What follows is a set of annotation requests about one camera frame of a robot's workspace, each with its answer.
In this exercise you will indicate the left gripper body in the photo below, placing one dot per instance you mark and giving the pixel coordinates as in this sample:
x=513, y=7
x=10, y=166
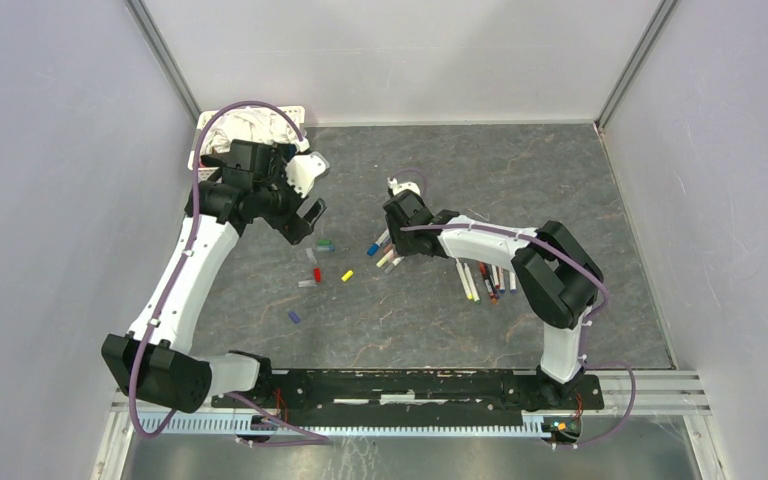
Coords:
x=286, y=218

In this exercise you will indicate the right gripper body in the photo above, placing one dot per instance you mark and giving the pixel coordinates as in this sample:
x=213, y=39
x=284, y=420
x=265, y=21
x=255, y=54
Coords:
x=402, y=240

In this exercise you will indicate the blue capped white marker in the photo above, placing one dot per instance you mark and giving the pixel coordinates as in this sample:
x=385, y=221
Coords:
x=380, y=242

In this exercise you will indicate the yellow capped white marker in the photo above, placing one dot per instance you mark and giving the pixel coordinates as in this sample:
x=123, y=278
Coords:
x=472, y=285

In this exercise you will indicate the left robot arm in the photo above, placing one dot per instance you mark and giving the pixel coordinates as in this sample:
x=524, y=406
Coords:
x=250, y=181

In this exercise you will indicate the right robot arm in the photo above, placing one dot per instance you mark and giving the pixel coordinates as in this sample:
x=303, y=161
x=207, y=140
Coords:
x=561, y=282

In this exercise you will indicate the red clear pen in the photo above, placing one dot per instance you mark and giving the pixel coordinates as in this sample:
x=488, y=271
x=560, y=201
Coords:
x=393, y=264

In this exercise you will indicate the white plastic basket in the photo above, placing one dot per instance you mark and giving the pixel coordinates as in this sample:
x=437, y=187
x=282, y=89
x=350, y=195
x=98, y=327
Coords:
x=295, y=113

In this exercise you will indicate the white cloth in basket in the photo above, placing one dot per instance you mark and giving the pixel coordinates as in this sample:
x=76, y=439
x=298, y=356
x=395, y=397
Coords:
x=255, y=124

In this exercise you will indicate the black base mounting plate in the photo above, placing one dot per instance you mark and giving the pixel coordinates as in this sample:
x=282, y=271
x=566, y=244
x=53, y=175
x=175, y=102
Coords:
x=418, y=397

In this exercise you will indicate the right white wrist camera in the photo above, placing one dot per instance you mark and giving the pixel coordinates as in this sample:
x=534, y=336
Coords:
x=396, y=186

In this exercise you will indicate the aluminium frame rail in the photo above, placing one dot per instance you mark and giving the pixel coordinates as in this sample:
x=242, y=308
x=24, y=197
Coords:
x=156, y=42

